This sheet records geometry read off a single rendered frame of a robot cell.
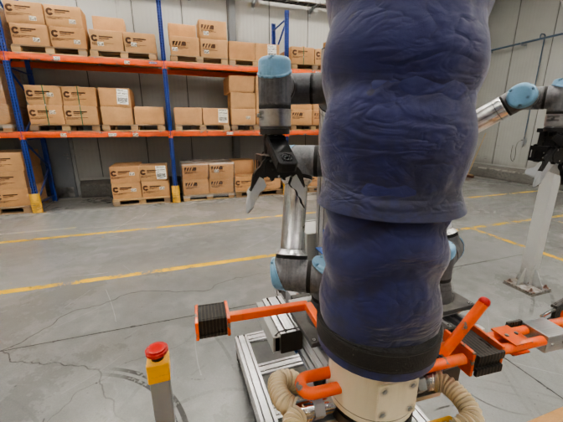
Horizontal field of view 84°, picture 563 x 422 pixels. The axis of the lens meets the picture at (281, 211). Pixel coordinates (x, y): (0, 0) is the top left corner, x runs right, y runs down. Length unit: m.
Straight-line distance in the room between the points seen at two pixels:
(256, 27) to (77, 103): 4.72
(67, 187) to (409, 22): 8.98
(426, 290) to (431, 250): 0.07
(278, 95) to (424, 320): 0.52
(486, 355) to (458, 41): 0.60
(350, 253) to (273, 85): 0.41
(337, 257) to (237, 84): 7.27
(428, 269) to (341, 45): 0.34
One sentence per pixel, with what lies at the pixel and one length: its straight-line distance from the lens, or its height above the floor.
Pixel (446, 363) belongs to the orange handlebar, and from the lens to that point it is 0.79.
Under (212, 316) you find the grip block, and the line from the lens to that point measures 0.82.
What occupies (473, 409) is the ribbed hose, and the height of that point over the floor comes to 1.20.
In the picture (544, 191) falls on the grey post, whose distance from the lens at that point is 4.13.
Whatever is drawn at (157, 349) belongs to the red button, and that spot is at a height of 1.04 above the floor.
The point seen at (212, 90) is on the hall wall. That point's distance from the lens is 8.90.
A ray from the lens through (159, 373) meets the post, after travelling 1.18.
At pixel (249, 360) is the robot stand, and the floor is 0.23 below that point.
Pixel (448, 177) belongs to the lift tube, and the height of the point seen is 1.66.
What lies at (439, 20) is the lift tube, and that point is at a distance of 0.46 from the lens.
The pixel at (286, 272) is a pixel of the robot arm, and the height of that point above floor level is 1.23.
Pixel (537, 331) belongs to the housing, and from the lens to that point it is 0.98.
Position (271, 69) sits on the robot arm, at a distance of 0.73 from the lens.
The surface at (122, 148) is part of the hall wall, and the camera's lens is 8.88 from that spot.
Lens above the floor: 1.73
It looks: 15 degrees down
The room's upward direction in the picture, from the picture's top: straight up
